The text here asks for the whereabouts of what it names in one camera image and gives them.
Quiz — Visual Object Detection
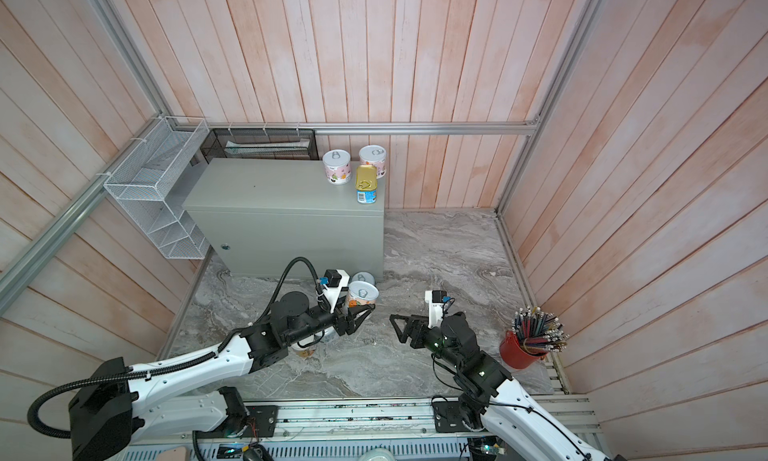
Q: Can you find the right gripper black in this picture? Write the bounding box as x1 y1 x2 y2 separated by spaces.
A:
392 311 462 371

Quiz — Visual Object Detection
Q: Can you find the orange labelled can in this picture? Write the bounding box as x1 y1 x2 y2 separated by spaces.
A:
347 281 380 307

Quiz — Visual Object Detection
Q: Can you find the gold rectangular sardine tin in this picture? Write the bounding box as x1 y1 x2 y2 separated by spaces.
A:
355 164 378 204

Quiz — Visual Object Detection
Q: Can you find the pink labelled can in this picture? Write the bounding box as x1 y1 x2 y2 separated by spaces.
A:
322 149 352 184

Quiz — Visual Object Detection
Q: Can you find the pink can front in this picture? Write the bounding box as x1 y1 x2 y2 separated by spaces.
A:
358 145 387 179

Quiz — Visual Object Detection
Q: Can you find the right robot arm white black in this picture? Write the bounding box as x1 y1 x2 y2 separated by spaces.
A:
390 312 609 460

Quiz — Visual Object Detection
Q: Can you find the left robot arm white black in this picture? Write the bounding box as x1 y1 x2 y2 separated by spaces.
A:
27 256 375 460

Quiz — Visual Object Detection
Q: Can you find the teal labelled can near cabinet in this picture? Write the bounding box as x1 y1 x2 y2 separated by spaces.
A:
350 271 376 285

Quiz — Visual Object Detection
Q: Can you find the amber jar white lid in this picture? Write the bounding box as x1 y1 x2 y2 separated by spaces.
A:
293 345 316 359

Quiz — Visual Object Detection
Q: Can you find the red pencil holder cup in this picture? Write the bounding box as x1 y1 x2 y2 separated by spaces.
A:
499 307 569 370

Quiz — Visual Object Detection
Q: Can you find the grey metal cabinet box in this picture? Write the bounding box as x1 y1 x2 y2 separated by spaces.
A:
183 158 387 278

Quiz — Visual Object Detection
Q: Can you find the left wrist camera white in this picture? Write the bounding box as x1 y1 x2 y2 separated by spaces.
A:
319 269 350 313

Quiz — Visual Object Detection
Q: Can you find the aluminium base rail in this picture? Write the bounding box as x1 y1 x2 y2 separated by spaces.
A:
132 395 608 452

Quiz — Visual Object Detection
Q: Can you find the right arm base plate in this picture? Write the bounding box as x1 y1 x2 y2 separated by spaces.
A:
430 396 522 435

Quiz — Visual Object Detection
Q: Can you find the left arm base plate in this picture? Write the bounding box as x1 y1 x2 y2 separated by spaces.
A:
199 405 279 439

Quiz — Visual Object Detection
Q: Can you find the black wire mesh basket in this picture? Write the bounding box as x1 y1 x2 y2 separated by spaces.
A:
200 128 320 162

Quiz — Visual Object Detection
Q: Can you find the white wire mesh shelf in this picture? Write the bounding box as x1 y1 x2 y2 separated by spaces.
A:
104 116 210 260

